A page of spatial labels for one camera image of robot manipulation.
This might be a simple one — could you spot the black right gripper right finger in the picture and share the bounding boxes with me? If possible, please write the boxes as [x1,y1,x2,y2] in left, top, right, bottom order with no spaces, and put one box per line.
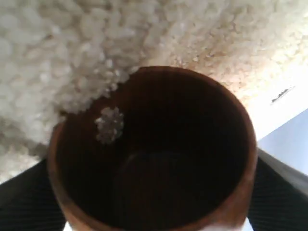
[248,149,308,231]

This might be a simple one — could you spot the metal plate of rice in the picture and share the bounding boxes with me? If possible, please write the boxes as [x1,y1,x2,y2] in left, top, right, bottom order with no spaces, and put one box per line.
[0,0,308,182]

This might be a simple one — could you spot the brown wooden cup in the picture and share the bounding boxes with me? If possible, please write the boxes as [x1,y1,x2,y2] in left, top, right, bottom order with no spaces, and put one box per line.
[47,66,257,231]

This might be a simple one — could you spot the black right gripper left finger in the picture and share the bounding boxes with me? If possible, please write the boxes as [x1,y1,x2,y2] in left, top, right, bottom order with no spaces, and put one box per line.
[0,160,66,231]

